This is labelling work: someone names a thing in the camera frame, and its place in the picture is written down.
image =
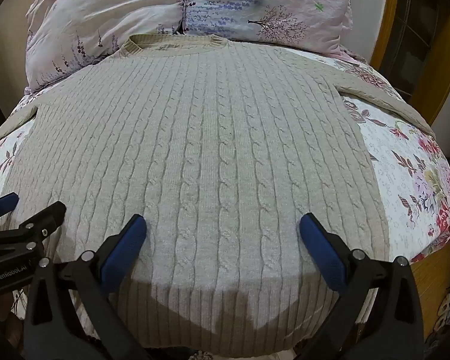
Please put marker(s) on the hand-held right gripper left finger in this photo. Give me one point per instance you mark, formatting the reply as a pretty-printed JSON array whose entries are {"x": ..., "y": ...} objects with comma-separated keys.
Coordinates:
[{"x": 125, "y": 243}]

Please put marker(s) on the floral bed sheet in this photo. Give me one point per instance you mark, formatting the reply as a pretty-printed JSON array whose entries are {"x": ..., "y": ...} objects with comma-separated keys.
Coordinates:
[{"x": 405, "y": 172}]

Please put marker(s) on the patterned dark cloth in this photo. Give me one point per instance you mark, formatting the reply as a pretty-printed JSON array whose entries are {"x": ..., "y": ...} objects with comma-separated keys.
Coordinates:
[{"x": 448, "y": 311}]

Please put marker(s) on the pink pillow with lavender print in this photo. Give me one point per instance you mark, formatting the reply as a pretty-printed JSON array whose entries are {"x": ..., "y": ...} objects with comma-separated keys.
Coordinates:
[{"x": 105, "y": 18}]

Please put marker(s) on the pink pillow with tree print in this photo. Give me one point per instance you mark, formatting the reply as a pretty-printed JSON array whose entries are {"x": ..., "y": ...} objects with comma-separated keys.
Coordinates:
[{"x": 262, "y": 3}]

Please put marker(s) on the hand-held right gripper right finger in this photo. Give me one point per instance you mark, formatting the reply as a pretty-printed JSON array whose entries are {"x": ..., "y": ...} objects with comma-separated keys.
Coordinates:
[{"x": 322, "y": 245}]

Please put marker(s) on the wooden door frame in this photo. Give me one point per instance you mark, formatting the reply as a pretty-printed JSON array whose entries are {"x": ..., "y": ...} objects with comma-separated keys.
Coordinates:
[{"x": 427, "y": 41}]

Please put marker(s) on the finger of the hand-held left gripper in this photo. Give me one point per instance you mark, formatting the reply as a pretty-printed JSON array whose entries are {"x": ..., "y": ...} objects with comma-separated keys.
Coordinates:
[
  {"x": 45, "y": 219},
  {"x": 2, "y": 201}
]

